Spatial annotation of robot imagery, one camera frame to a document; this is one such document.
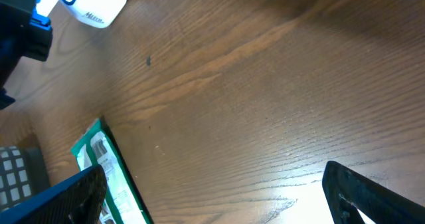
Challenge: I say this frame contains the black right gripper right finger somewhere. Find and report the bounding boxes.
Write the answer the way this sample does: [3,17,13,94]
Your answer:
[322,161,424,223]

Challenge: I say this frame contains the white barcode scanner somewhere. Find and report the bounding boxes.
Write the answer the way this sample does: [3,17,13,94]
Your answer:
[40,0,128,29]

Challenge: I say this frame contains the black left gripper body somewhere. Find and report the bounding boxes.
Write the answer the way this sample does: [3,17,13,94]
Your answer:
[1,0,53,110]

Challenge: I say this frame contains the grey plastic shopping basket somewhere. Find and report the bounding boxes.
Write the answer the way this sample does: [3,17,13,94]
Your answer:
[0,146,50,212]

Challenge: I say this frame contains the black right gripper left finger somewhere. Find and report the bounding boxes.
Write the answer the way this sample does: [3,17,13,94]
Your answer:
[1,164,107,224]

